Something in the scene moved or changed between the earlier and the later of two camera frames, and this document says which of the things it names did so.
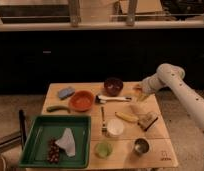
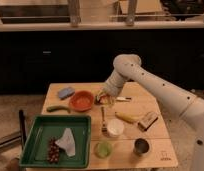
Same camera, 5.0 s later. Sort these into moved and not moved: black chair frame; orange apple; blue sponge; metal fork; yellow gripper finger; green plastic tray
Moved: yellow gripper finger; orange apple
Not moved: blue sponge; metal fork; black chair frame; green plastic tray
